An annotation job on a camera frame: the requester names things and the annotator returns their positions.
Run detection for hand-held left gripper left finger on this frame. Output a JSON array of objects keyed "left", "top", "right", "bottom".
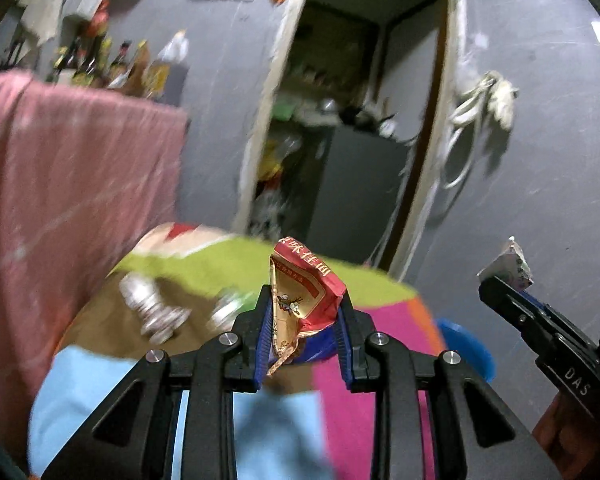
[{"left": 40, "top": 284, "right": 273, "bottom": 480}]

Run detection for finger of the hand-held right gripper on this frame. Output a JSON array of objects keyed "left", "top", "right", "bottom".
[
  {"left": 477, "top": 275, "right": 600, "bottom": 418},
  {"left": 522, "top": 292, "right": 600, "bottom": 357}
]

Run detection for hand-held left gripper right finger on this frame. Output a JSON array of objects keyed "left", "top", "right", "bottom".
[{"left": 337, "top": 304, "right": 557, "bottom": 480}]

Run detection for torn silver packet piece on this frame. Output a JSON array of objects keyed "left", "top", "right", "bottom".
[{"left": 480, "top": 236, "right": 535, "bottom": 292}]

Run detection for blue plastic basin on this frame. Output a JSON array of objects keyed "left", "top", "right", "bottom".
[{"left": 437, "top": 317, "right": 496, "bottom": 387}]

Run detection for red snack wrapper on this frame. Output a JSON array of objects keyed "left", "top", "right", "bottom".
[{"left": 266, "top": 236, "right": 346, "bottom": 379}]

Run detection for crumpled white green wrapper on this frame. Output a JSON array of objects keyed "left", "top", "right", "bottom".
[{"left": 209, "top": 290, "right": 255, "bottom": 332}]

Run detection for colourful patchwork blanket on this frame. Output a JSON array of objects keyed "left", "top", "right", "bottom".
[{"left": 29, "top": 222, "right": 447, "bottom": 480}]

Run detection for crumpled silver wrapper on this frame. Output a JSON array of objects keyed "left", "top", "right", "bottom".
[{"left": 119, "top": 272, "right": 193, "bottom": 345}]

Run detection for grey metal cabinet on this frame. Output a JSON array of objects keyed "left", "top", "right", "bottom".
[{"left": 304, "top": 124, "right": 417, "bottom": 267}]

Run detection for yellow bag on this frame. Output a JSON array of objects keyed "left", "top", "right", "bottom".
[{"left": 256, "top": 139, "right": 287, "bottom": 182}]

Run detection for white work glove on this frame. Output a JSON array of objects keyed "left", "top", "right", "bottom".
[{"left": 490, "top": 77, "right": 520, "bottom": 132}]

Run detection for green plastic container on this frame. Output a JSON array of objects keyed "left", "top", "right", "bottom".
[{"left": 272, "top": 99, "right": 299, "bottom": 122}]

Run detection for pink hanging cloth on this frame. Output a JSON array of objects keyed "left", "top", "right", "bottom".
[{"left": 0, "top": 70, "right": 191, "bottom": 466}]

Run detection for black cooking pan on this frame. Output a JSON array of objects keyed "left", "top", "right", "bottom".
[{"left": 339, "top": 104, "right": 400, "bottom": 137}]

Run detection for white plastic bag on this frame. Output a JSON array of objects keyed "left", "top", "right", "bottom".
[{"left": 157, "top": 29, "right": 191, "bottom": 64}]

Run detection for row of sauce bottles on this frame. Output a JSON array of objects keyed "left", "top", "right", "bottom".
[{"left": 44, "top": 35, "right": 174, "bottom": 102}]

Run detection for beige hanging cloth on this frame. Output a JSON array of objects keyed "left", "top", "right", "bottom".
[{"left": 19, "top": 0, "right": 77, "bottom": 47}]

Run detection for white coiled hose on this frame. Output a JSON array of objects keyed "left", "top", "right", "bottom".
[{"left": 439, "top": 71, "right": 502, "bottom": 192}]

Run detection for door frame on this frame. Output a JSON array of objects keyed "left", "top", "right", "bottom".
[{"left": 231, "top": 0, "right": 470, "bottom": 283}]

